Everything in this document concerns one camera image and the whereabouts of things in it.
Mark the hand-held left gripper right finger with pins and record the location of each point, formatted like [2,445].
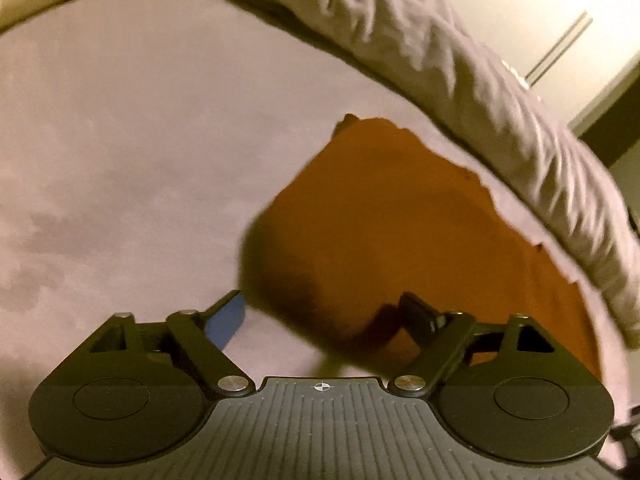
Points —
[419,316]

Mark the crumpled grey duvet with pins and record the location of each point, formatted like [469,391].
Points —
[450,65]

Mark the brown buttoned cardigan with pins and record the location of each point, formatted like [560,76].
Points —
[375,220]

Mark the grey bed sheet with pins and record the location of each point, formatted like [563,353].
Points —
[125,135]

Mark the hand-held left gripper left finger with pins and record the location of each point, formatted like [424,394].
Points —
[227,321]

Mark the white wardrobe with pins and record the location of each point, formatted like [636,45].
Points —
[545,5]

